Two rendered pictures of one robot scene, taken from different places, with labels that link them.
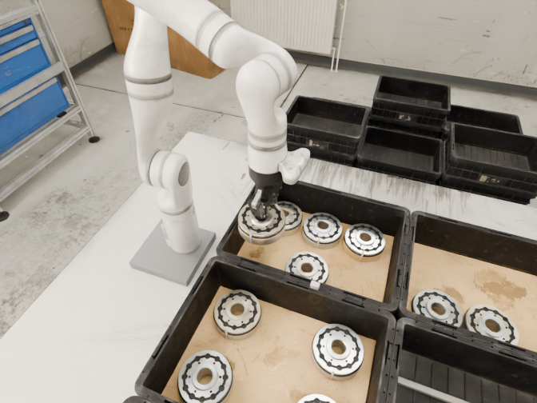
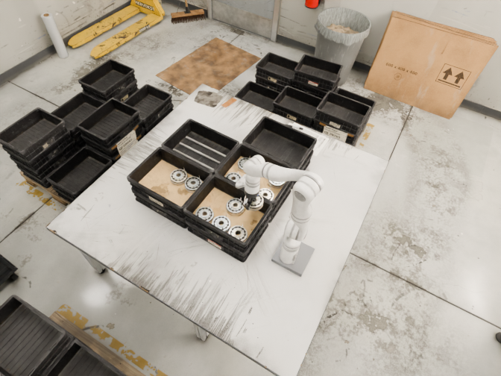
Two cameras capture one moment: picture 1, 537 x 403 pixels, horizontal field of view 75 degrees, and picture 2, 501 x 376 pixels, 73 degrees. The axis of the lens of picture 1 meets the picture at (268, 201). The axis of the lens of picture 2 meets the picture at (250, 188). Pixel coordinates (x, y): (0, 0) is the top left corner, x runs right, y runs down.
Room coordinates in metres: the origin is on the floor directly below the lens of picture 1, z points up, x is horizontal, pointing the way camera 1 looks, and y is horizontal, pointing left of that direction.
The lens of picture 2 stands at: (1.53, 0.10, 2.48)
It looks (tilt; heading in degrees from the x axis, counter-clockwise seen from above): 53 degrees down; 186
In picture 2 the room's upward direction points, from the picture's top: 5 degrees clockwise
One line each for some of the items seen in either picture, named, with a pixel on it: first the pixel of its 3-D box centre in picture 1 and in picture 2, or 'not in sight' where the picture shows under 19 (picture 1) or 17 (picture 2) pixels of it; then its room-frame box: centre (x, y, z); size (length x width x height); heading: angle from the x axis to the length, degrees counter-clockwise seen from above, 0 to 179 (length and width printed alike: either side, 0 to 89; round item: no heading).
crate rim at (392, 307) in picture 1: (317, 233); (228, 208); (0.53, -0.12, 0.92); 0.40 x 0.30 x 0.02; 69
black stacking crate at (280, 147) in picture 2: not in sight; (279, 147); (-0.03, 0.10, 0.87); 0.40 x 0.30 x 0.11; 69
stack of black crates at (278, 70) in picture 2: not in sight; (277, 79); (-1.51, -0.03, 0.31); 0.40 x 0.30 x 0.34; 70
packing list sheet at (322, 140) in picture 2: not in sight; (303, 138); (-0.32, 0.27, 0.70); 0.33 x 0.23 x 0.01; 70
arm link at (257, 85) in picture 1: (264, 104); (255, 170); (0.52, 0.01, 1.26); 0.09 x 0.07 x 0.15; 145
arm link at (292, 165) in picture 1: (276, 150); (249, 182); (0.53, -0.01, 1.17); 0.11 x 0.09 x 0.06; 66
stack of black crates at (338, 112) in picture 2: not in sight; (337, 127); (-0.87, 0.59, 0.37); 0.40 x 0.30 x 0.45; 70
